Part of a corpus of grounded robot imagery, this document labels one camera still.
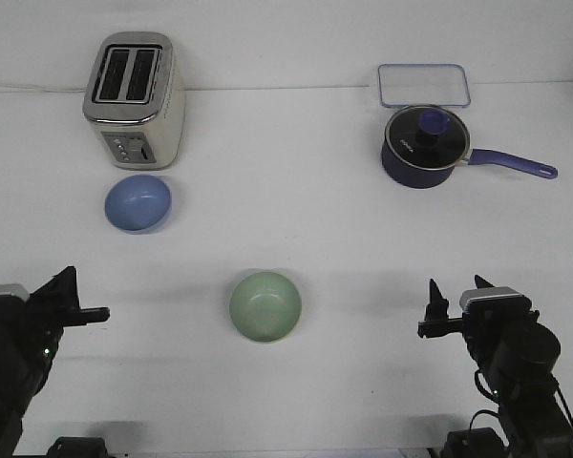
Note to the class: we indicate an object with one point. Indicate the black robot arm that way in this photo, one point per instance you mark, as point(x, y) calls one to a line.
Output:
point(19, 383)
point(515, 355)

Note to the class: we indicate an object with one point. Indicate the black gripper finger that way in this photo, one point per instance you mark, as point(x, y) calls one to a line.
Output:
point(60, 293)
point(437, 308)
point(482, 283)

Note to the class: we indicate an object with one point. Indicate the clear container lid blue rim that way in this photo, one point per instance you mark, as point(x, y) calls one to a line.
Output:
point(401, 85)

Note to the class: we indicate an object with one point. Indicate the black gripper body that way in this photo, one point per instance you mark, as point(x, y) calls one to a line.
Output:
point(35, 329)
point(481, 336)

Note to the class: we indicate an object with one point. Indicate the silver two-slot toaster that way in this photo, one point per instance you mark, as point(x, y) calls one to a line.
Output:
point(134, 100)

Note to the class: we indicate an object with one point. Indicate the glass pot lid blue knob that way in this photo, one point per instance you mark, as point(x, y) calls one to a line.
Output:
point(427, 137)

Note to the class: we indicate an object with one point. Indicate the blue bowl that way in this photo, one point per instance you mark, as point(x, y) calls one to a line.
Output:
point(138, 204)

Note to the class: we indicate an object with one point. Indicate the dark blue saucepan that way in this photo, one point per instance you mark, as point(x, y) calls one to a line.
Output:
point(415, 177)

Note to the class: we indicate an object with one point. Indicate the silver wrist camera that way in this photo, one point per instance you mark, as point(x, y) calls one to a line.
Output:
point(503, 299)
point(14, 290)

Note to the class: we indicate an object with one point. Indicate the green bowl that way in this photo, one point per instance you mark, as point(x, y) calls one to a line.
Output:
point(265, 306)

